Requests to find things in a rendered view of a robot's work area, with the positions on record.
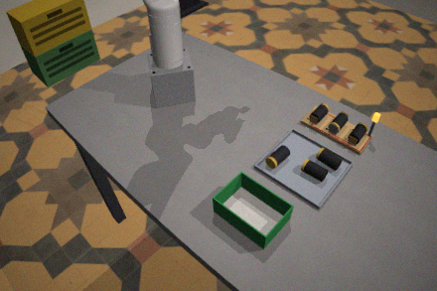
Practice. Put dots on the green open-top box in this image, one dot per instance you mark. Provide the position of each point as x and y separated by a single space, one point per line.
251 209

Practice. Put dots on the black battery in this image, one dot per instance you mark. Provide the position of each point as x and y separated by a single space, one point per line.
277 157
340 121
329 159
359 132
320 111
314 170

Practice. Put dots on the wooden battery holder board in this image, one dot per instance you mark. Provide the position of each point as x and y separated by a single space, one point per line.
342 136

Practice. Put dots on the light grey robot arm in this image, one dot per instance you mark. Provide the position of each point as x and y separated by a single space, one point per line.
166 33

